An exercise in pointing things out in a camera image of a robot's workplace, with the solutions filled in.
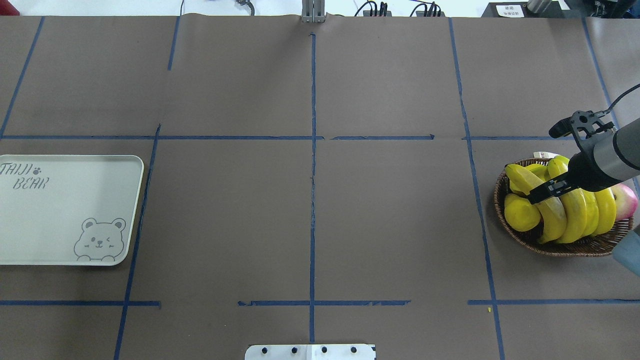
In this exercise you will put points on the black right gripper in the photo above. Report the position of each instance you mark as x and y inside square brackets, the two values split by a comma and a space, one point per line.
[583, 173]

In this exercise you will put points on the yellow banana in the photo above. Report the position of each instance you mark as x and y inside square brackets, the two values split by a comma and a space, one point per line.
[592, 212]
[551, 210]
[574, 204]
[607, 211]

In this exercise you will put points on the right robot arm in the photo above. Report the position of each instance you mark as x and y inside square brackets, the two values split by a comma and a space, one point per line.
[624, 147]

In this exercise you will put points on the wicker fruit basket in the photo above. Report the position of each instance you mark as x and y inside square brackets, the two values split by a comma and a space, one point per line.
[589, 246]

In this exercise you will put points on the yellow mango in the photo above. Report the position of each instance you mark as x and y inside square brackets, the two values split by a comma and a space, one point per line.
[520, 214]

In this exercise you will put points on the pink red apple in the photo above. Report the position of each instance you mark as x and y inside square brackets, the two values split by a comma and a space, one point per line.
[626, 201]

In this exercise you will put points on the white bear tray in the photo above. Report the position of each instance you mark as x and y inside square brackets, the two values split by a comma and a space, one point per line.
[68, 209]

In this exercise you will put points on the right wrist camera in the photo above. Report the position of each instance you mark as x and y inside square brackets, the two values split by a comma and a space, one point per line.
[582, 124]

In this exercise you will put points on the aluminium frame post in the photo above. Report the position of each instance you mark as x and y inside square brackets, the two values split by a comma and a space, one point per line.
[313, 11]

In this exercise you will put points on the white camera pedestal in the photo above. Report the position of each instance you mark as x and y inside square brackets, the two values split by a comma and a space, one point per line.
[347, 351]

